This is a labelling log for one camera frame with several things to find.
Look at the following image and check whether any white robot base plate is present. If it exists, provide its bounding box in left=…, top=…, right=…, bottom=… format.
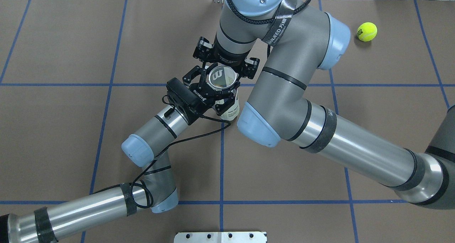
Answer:
left=173, top=231, right=268, bottom=243

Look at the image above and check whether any clear tennis ball can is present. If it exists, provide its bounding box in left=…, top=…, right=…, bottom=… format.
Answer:
left=207, top=65, right=240, bottom=120

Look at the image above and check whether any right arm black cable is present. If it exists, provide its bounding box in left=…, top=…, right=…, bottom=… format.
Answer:
left=223, top=0, right=315, bottom=59

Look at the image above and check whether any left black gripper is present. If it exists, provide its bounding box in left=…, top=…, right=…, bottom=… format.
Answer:
left=167, top=66, right=238, bottom=116

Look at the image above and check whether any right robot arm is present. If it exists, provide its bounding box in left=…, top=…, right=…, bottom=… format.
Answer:
left=213, top=0, right=455, bottom=210

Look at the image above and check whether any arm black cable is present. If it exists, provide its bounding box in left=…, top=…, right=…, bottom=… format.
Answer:
left=223, top=0, right=315, bottom=59
left=89, top=94, right=231, bottom=209

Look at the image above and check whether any yellow tennis ball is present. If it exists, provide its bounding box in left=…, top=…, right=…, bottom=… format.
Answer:
left=357, top=22, right=378, bottom=42

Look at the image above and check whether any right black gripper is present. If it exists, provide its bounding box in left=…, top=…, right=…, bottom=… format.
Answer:
left=192, top=36, right=260, bottom=80

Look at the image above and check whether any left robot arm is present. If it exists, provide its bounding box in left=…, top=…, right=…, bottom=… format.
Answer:
left=1, top=63, right=241, bottom=243

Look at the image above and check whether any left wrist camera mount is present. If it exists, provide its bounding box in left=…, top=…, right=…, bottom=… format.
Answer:
left=161, top=90, right=195, bottom=125

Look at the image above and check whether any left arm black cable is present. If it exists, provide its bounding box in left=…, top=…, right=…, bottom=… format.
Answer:
left=89, top=94, right=231, bottom=209

